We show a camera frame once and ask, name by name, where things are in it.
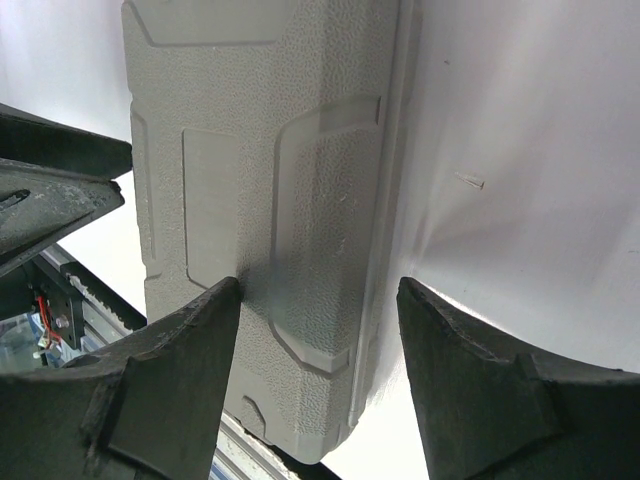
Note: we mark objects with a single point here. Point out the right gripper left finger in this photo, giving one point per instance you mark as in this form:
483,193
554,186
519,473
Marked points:
135,395

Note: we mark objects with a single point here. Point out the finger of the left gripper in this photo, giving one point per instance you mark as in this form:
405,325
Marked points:
55,179

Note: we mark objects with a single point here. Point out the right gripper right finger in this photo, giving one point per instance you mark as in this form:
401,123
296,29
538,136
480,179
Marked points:
490,406

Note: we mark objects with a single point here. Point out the grey plastic tool case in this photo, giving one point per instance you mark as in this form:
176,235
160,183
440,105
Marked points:
267,141

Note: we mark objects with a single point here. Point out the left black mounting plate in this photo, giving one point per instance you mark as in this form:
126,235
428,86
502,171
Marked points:
60,302

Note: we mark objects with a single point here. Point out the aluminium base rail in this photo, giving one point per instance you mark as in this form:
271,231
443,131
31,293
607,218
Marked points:
150,360

